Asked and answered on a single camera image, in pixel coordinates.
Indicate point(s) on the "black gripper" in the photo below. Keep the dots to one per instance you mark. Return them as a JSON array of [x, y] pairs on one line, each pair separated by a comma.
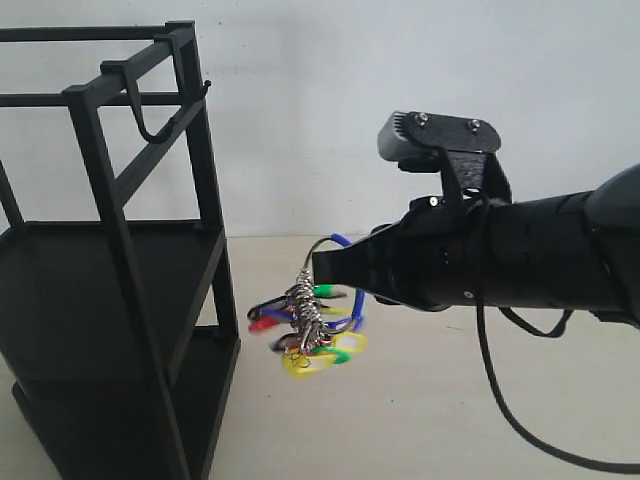
[[429, 260]]

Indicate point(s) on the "bunch of colourful key tags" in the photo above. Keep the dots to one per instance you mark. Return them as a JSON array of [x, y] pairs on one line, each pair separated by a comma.
[[320, 335]]

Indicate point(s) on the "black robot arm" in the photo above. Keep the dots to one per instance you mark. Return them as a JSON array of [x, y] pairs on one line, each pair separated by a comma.
[[577, 251]]

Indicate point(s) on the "black rear rack hook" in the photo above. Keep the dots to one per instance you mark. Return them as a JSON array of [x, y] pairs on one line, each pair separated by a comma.
[[177, 41]]

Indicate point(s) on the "black rack hook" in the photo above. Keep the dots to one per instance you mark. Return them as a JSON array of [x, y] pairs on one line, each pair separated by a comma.
[[177, 41], [124, 69]]

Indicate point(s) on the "black metal shelf rack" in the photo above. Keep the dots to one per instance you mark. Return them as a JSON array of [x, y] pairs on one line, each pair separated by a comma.
[[121, 333]]

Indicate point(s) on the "black front rack hook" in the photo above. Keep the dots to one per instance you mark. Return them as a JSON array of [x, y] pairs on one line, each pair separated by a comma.
[[124, 69]]

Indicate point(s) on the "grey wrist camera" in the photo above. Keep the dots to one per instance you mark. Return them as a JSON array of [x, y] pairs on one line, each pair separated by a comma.
[[409, 135]]

